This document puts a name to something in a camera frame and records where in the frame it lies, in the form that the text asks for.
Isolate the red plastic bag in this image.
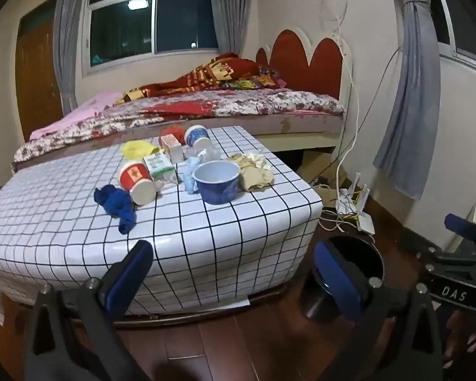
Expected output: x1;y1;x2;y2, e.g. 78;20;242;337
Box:
161;126;188;144

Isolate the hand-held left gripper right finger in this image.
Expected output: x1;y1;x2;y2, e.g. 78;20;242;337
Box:
313;240;445;381

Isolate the dark blue cloth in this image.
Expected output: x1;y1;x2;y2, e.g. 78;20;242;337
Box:
94;184;137;235

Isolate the tied grey curtain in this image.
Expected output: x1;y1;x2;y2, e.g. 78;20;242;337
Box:
373;0;441;201

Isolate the red paper cup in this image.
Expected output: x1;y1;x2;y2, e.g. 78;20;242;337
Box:
118;161;158;206

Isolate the yellow cloth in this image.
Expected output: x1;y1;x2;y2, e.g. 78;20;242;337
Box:
121;140;161;161

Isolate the small flat white router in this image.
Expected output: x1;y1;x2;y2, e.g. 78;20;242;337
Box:
356;212;376;235

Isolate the green white milk carton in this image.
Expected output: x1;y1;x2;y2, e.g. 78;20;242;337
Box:
143;153;180;185

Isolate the bed with red headboard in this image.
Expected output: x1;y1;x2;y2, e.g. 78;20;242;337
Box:
10;27;355;175

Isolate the white cable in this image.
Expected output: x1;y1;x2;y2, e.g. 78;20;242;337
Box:
316;0;361;227

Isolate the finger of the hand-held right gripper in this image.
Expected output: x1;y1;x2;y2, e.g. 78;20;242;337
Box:
400;238;476;275
444;213;476;251

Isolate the pink cloth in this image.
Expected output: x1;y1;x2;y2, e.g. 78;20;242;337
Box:
29;91;123;141

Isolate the black round bin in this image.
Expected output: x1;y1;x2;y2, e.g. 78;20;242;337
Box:
303;235;385;322

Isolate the red patterned blanket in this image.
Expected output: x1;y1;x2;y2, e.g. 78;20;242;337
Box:
115;52;270;104

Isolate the blue white paper cup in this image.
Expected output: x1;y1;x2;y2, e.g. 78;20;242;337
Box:
183;125;212;147

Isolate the white checked tablecloth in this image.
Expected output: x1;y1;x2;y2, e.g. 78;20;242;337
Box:
0;125;324;326

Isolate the white router with antennas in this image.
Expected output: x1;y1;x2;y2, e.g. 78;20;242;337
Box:
335;172;370;217

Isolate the cardboard box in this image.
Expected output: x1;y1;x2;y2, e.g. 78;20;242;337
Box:
297;149;347;191

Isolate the blue paper bowl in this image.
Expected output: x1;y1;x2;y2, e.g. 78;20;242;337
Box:
192;161;241;205

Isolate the brown wooden door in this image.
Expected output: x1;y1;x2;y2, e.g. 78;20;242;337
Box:
15;8;64;144

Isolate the floral bedsheet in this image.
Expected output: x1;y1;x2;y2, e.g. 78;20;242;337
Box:
12;87;346;167

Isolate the large white framed window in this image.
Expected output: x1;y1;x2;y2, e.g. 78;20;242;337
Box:
81;0;223;76

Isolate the colourful patterned pillow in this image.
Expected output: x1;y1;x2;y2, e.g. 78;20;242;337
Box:
238;69;283;90

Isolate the beige paper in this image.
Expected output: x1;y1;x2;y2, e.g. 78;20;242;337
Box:
228;151;274;192

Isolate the pink white carton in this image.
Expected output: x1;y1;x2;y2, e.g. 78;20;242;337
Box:
159;135;185;163

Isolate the narrow white framed window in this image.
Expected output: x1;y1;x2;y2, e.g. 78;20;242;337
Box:
430;0;476;76

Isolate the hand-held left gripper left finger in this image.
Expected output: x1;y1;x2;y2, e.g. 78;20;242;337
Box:
24;240;155;381

